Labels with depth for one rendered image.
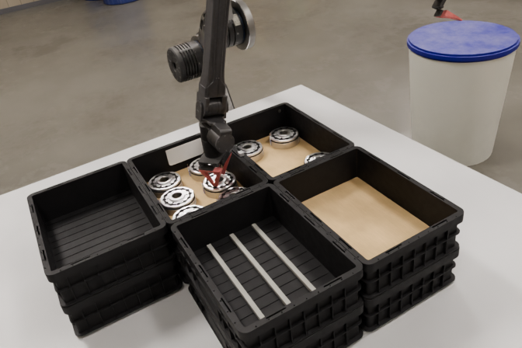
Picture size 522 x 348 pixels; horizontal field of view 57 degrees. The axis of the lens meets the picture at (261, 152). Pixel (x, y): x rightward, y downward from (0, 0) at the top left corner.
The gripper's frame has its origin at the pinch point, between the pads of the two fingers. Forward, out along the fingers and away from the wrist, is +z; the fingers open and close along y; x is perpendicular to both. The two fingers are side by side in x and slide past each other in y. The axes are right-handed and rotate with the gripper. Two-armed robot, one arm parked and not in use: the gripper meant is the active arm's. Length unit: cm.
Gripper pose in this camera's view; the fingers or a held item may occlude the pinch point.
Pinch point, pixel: (218, 178)
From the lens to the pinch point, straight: 148.1
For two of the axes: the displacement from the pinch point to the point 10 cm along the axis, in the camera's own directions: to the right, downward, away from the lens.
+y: 2.9, -5.4, 7.9
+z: 1.0, 8.4, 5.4
